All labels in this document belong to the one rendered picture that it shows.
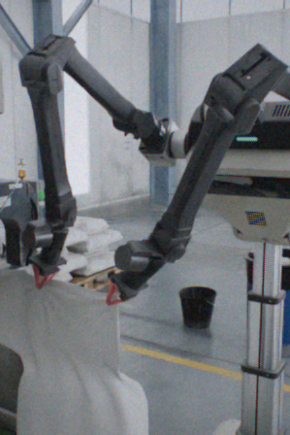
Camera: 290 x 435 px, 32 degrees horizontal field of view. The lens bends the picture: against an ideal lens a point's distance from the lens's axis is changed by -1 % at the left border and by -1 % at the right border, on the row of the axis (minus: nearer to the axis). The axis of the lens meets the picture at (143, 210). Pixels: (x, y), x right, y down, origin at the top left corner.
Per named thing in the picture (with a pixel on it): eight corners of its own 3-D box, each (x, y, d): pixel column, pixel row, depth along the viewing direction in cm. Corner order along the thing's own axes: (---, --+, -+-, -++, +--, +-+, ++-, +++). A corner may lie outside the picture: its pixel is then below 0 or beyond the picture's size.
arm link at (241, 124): (268, 103, 90) (234, 72, 97) (244, 103, 87) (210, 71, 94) (186, 261, 117) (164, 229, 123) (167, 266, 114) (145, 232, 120)
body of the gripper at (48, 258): (25, 262, 138) (33, 240, 135) (49, 254, 146) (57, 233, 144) (43, 275, 135) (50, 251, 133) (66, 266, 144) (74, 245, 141)
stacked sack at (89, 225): (112, 231, 510) (112, 217, 508) (86, 239, 474) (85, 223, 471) (61, 225, 545) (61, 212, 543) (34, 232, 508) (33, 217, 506)
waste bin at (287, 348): (318, 339, 360) (323, 251, 350) (300, 368, 317) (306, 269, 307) (254, 326, 385) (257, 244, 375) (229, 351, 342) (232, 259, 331)
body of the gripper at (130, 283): (107, 279, 121) (125, 260, 117) (129, 270, 129) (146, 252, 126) (123, 301, 119) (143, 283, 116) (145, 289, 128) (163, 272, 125)
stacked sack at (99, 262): (127, 265, 519) (127, 250, 517) (87, 281, 463) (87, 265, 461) (94, 259, 541) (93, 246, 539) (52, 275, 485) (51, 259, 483)
